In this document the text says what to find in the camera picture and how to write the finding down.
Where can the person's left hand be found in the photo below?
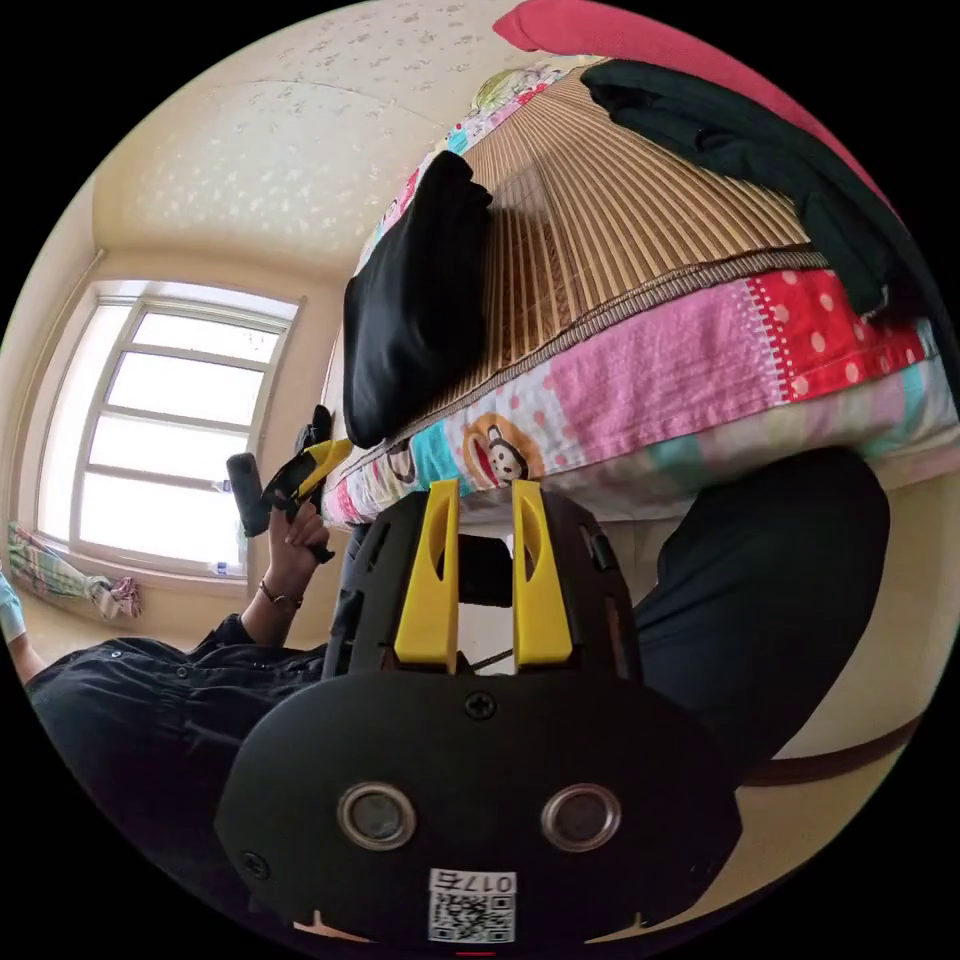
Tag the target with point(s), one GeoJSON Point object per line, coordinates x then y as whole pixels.
{"type": "Point", "coordinates": [298, 541]}

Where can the red pillow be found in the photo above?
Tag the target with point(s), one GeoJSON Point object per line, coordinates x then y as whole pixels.
{"type": "Point", "coordinates": [637, 34]}

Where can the person's body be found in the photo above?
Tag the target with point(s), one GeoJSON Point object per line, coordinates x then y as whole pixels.
{"type": "Point", "coordinates": [120, 720]}

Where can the bed with woven mat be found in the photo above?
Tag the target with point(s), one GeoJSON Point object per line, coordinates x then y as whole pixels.
{"type": "Point", "coordinates": [637, 225]}

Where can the pile of clothes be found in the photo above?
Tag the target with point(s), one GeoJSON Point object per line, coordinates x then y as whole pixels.
{"type": "Point", "coordinates": [750, 150]}

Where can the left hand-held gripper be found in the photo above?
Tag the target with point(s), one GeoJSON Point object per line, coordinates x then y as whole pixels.
{"type": "Point", "coordinates": [319, 426]}

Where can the black long pants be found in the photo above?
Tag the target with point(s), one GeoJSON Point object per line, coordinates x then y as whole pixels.
{"type": "Point", "coordinates": [412, 315]}

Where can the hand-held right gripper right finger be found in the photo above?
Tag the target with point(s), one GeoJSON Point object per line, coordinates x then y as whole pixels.
{"type": "Point", "coordinates": [541, 600]}

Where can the window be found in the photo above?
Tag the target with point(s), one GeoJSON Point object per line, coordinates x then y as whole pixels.
{"type": "Point", "coordinates": [172, 450]}

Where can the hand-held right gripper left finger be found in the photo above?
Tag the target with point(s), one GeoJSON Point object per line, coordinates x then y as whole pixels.
{"type": "Point", "coordinates": [429, 585]}

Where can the person's left forearm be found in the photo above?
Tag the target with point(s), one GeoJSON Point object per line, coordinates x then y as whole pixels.
{"type": "Point", "coordinates": [271, 611]}

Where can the plaid cloth bundle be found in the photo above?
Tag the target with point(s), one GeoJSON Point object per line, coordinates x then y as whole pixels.
{"type": "Point", "coordinates": [52, 566]}

